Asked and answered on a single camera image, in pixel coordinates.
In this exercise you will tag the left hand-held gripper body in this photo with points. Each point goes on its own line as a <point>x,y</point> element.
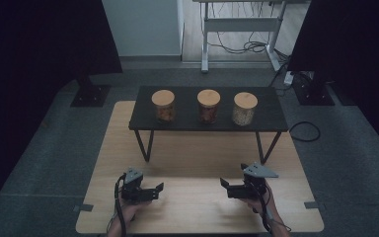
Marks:
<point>134,191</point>

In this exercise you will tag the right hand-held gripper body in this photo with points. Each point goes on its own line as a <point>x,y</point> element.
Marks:
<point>255,184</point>

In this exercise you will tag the glass jar of pale grains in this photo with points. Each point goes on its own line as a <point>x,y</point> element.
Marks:
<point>245,100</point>

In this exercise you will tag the glass jar of dried chilies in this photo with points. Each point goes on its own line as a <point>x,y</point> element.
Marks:
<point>208,97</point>

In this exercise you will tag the glass jar of cinnamon sticks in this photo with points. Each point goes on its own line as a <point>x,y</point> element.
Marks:
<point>163,98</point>

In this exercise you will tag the person's left hand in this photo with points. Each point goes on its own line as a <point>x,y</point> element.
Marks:
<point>128,210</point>

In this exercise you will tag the person's right hand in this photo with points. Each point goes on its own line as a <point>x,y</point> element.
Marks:
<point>260,205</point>

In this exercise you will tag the grey tape piece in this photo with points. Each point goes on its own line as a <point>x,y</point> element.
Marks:
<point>83,207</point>
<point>314,205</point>

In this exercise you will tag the black stand base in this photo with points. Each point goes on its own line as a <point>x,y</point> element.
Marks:
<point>90,95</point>
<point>314,95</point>

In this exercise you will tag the white power strip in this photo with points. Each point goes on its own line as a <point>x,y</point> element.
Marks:
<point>288,78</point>

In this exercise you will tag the black curtain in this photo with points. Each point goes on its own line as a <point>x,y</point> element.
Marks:
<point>348,33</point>
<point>62,36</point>

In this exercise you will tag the white desk frame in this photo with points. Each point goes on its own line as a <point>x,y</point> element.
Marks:
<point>243,24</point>

